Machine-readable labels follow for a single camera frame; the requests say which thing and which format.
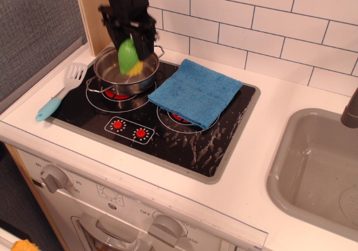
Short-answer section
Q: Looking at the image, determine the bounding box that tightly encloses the blue knitted cloth napkin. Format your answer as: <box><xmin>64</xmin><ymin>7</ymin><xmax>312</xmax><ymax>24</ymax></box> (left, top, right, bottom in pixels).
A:
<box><xmin>148</xmin><ymin>59</ymin><xmax>243</xmax><ymax>129</ymax></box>

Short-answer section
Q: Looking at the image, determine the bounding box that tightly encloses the grey oven door handle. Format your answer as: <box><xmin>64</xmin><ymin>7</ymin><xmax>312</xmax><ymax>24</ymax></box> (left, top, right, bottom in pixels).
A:
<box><xmin>78</xmin><ymin>214</ymin><xmax>153</xmax><ymax>250</ymax></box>

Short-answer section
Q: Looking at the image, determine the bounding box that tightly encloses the stainless steel pot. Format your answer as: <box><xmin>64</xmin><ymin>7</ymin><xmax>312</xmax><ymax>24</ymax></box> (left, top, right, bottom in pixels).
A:
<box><xmin>86</xmin><ymin>46</ymin><xmax>164</xmax><ymax>96</ymax></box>

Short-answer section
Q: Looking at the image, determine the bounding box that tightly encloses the left red stove knob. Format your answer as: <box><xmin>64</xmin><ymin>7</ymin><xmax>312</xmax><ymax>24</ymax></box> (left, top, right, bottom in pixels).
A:
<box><xmin>112</xmin><ymin>120</ymin><xmax>123</xmax><ymax>130</ymax></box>

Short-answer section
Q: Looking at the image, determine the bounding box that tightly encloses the right grey oven dial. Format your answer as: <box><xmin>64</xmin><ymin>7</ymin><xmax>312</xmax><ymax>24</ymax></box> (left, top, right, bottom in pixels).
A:
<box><xmin>148</xmin><ymin>215</ymin><xmax>183</xmax><ymax>248</ymax></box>

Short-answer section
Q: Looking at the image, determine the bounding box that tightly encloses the grey oven dial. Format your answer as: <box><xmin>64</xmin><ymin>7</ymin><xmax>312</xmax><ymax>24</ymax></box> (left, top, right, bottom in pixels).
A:
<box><xmin>40</xmin><ymin>165</ymin><xmax>69</xmax><ymax>193</ymax></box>
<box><xmin>148</xmin><ymin>215</ymin><xmax>183</xmax><ymax>248</ymax></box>

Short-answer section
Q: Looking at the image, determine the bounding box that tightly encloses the right red stove knob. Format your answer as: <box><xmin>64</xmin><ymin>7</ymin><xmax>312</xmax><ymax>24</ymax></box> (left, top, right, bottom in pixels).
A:
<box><xmin>135</xmin><ymin>129</ymin><xmax>147</xmax><ymax>139</ymax></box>

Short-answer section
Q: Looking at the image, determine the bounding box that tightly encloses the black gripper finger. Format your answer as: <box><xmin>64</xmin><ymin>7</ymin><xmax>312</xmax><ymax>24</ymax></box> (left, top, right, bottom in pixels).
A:
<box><xmin>131</xmin><ymin>26</ymin><xmax>158</xmax><ymax>61</ymax></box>
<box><xmin>104</xmin><ymin>21</ymin><xmax>131</xmax><ymax>49</ymax></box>

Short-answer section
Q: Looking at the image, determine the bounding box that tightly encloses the black toy stovetop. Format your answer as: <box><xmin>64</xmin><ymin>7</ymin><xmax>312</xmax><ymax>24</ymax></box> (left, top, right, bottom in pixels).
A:
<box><xmin>48</xmin><ymin>67</ymin><xmax>261</xmax><ymax>184</ymax></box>

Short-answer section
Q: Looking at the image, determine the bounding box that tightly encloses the grey faucet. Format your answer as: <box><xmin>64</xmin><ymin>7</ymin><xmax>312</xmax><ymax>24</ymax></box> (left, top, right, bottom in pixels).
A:
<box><xmin>340</xmin><ymin>88</ymin><xmax>358</xmax><ymax>129</ymax></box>

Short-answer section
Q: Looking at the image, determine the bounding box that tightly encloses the orange object bottom corner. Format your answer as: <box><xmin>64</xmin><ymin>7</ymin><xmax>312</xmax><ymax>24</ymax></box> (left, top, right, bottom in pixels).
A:
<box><xmin>11</xmin><ymin>239</ymin><xmax>40</xmax><ymax>251</ymax></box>

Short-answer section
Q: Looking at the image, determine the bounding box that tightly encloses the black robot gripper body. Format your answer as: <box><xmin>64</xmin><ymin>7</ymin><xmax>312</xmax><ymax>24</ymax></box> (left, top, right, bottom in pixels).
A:
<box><xmin>99</xmin><ymin>0</ymin><xmax>156</xmax><ymax>35</ymax></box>

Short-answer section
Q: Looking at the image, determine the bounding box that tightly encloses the white spatula blue handle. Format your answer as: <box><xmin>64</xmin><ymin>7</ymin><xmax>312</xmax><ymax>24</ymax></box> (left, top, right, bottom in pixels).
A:
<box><xmin>35</xmin><ymin>63</ymin><xmax>87</xmax><ymax>122</ymax></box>

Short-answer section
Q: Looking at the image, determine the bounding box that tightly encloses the left grey oven dial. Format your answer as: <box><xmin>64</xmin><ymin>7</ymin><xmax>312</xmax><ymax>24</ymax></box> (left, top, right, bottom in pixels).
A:
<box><xmin>40</xmin><ymin>165</ymin><xmax>69</xmax><ymax>193</ymax></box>

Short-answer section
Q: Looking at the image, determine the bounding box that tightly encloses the wooden side post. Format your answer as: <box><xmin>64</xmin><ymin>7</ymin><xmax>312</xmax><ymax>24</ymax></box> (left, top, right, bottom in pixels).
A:
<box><xmin>77</xmin><ymin>0</ymin><xmax>112</xmax><ymax>56</ymax></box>

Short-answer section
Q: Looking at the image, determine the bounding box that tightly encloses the green yellow toy corn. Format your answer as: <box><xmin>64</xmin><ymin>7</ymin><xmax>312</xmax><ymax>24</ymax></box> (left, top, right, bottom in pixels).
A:
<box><xmin>118</xmin><ymin>39</ymin><xmax>143</xmax><ymax>76</ymax></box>

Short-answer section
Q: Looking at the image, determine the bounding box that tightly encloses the red stove knob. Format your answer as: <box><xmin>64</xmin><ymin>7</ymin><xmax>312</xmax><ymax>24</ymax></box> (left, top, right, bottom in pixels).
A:
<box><xmin>135</xmin><ymin>129</ymin><xmax>147</xmax><ymax>139</ymax></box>
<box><xmin>112</xmin><ymin>120</ymin><xmax>123</xmax><ymax>130</ymax></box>

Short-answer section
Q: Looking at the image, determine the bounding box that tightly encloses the grey plastic sink basin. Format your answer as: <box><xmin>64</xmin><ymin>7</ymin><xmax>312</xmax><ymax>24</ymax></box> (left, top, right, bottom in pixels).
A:
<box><xmin>267</xmin><ymin>108</ymin><xmax>357</xmax><ymax>241</ymax></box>

